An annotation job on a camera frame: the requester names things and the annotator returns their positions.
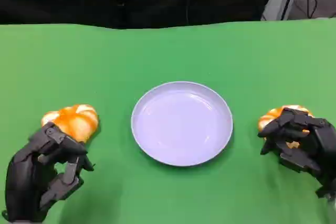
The orange and white bread roll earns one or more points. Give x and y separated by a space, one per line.
267 119
76 121

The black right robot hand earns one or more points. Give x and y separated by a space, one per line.
320 150

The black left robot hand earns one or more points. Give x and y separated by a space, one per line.
23 182

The lilac plate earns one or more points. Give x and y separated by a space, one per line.
181 124

